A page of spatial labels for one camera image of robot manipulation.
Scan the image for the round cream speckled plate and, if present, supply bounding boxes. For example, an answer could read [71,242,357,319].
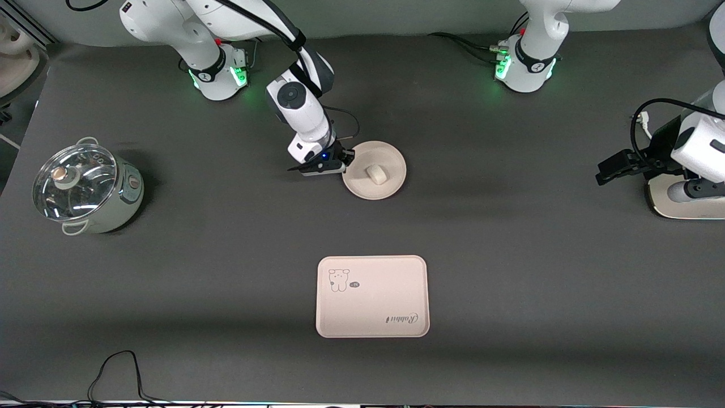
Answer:
[342,141,407,201]

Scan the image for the cream rectangular rabbit tray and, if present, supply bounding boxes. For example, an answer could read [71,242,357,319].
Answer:
[315,255,430,339]

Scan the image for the white two-slot toaster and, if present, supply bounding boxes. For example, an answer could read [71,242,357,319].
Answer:
[646,173,725,220]

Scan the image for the glass pot lid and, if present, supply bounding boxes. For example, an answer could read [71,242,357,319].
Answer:
[32,143,118,222]

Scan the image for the white rounded machine part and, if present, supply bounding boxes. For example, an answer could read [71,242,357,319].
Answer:
[0,11,41,101]

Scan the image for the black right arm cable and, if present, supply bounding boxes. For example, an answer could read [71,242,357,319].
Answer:
[323,105,361,140]

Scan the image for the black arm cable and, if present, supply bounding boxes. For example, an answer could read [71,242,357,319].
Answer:
[323,105,361,140]
[630,98,725,166]

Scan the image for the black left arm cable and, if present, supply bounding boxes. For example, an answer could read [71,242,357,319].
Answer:
[630,98,725,166]

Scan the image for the black base cables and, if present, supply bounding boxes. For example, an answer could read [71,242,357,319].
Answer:
[428,11,530,64]

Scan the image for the black cable on table edge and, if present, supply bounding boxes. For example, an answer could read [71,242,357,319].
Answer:
[0,350,176,407]

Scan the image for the aluminium frame rail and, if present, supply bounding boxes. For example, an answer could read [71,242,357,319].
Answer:
[0,0,58,46]

